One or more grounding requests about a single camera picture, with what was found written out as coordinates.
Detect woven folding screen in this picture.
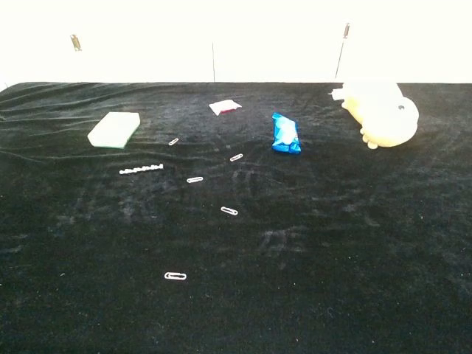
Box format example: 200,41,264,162
0,0,472,84

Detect black velvet tablecloth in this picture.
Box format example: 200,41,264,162
0,81,472,354

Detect red white candy packet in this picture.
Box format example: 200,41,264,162
208,99,243,117

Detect blue cookie packet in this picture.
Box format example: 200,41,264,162
271,112,302,155

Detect yellow plush duck toy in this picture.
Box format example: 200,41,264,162
327,81,420,150

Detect silver bead chain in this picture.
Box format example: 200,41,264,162
119,163,164,176

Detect yellow green sponge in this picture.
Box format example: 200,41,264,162
87,111,142,150

